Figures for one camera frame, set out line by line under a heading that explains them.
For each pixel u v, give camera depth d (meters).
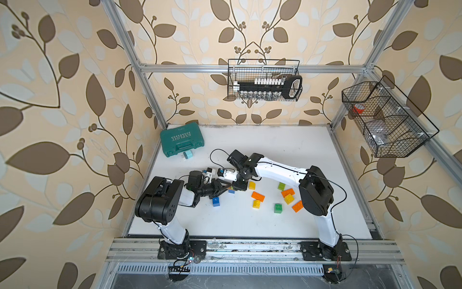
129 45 0.83
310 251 0.72
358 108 0.87
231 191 0.90
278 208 0.83
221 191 0.85
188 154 1.05
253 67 0.89
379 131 0.74
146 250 0.76
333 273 0.72
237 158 0.72
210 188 0.83
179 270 0.74
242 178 0.75
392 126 0.73
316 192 0.50
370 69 0.89
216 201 0.85
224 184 0.88
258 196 0.89
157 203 0.46
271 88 0.85
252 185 0.91
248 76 0.94
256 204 0.86
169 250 0.69
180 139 1.08
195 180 0.75
